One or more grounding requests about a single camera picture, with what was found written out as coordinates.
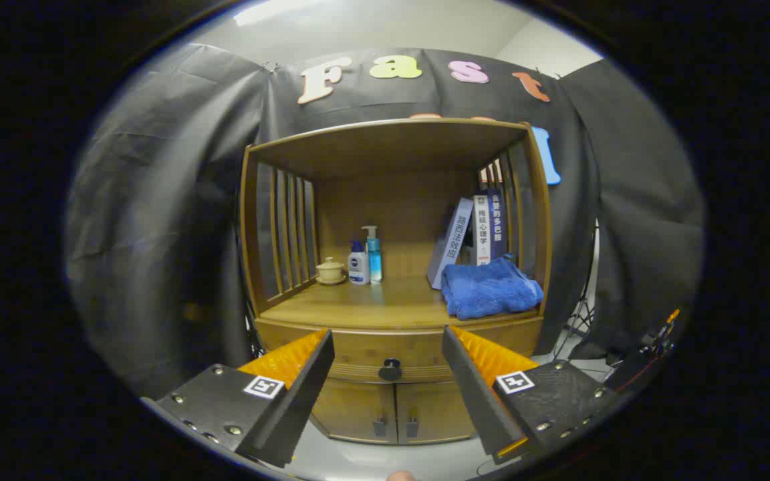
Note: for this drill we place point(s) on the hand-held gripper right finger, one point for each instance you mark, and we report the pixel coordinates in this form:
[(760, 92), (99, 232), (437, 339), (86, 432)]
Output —
[(475, 394)]

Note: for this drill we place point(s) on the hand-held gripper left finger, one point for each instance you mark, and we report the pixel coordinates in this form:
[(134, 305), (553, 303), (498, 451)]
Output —
[(298, 401)]

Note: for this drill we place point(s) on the wooden drawer with black knob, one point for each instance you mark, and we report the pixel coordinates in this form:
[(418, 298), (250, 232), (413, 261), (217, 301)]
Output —
[(418, 347)]

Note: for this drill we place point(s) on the wooden cabinet door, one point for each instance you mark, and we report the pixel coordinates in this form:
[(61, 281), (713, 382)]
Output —
[(432, 411), (358, 411)]

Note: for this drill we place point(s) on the wooden countertop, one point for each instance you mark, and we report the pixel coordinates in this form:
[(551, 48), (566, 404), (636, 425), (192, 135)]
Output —
[(385, 300)]

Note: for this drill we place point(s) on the wooden cabinet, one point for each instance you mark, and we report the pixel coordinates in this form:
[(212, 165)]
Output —
[(392, 147)]

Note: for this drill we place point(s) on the blue folded towel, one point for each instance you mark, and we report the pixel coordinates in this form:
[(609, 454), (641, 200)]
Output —
[(485, 290)]

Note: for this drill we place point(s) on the black tripod stand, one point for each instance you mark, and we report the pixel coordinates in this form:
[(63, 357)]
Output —
[(582, 314)]

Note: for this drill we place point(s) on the beige lidded teacup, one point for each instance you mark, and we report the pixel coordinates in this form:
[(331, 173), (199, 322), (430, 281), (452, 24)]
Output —
[(330, 270)]

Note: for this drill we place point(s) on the white bottle with blue cap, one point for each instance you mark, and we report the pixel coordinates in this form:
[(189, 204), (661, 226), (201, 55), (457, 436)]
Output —
[(358, 270)]

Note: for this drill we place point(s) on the pale grey book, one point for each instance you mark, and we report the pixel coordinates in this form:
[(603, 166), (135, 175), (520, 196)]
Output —
[(452, 240)]

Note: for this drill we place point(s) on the clear blue pump bottle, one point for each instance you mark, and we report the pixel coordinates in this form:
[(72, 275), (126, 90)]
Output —
[(375, 264)]

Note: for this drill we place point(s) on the dark equipment with orange part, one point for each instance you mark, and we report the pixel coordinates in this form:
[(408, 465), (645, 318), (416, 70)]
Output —
[(632, 371)]

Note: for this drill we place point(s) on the white book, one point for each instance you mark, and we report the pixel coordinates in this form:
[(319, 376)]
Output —
[(482, 230)]

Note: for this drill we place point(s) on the dark blue book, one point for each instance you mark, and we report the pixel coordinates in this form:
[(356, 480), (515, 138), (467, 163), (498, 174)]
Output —
[(497, 224)]

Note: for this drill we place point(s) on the black backdrop cloth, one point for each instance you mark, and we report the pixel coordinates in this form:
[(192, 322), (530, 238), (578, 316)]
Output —
[(158, 200)]

